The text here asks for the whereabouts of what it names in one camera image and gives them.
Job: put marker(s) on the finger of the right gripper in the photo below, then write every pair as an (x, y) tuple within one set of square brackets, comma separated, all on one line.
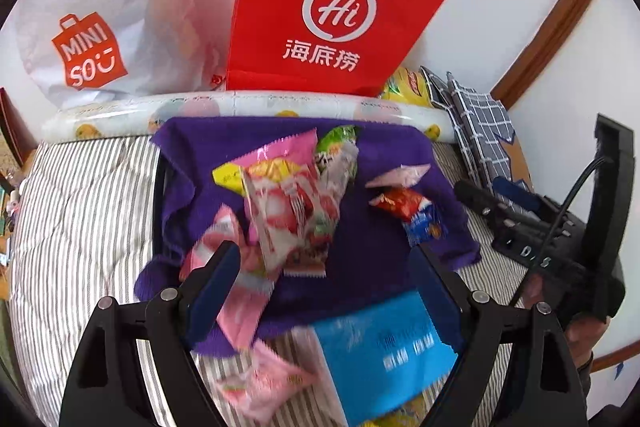
[(515, 193), (492, 209)]

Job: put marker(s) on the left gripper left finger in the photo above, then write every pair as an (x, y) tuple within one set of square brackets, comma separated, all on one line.
[(105, 386)]

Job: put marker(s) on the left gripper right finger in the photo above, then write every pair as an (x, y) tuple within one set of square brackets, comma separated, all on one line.
[(541, 387)]

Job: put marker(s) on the blue cookie packet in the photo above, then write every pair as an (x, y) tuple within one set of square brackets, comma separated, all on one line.
[(425, 226)]

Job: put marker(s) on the red snack packet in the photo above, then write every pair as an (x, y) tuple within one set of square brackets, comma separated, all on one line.
[(402, 203)]

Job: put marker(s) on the pale pink pastry packet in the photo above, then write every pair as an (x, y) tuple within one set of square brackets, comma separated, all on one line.
[(402, 176)]

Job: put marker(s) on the long pink white snack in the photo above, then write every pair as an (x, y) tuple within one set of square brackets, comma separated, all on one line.
[(337, 164)]

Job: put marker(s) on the yellow triangular snack packet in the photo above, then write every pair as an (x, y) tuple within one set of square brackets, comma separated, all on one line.
[(410, 414)]

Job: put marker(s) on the pink strawberry snack bag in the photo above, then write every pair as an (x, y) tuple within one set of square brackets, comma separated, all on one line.
[(295, 222)]

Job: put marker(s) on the pink yellow potato-stick bag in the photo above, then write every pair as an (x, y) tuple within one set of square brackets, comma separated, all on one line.
[(275, 161)]

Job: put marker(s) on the green snack packet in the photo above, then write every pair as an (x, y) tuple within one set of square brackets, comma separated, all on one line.
[(335, 139)]

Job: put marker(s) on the person's right hand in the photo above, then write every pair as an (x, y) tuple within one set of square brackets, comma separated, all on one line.
[(582, 335)]

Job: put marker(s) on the grey checked folded cloth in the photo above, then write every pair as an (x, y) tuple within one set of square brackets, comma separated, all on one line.
[(484, 131)]

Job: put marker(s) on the yellow Lay's chip bag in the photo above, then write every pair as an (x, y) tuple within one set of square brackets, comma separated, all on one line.
[(406, 86)]

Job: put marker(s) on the purple towel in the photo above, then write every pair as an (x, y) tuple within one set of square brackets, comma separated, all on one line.
[(367, 257)]

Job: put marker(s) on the blue tissue pack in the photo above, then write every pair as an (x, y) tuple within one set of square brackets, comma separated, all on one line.
[(373, 361)]

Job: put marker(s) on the striped mattress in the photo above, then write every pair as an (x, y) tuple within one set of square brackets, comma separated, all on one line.
[(85, 231)]

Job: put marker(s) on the red Haidilao paper bag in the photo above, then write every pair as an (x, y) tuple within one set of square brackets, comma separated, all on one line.
[(330, 46)]

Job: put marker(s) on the rolled fruit-print mat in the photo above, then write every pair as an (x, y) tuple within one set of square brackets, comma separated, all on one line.
[(144, 116)]

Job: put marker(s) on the patterned book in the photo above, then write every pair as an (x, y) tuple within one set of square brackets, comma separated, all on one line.
[(15, 133)]

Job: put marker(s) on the white Miniso plastic bag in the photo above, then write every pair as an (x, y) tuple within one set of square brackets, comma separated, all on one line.
[(80, 52)]

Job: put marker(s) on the brown wooden door frame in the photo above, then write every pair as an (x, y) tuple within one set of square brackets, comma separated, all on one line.
[(537, 55)]

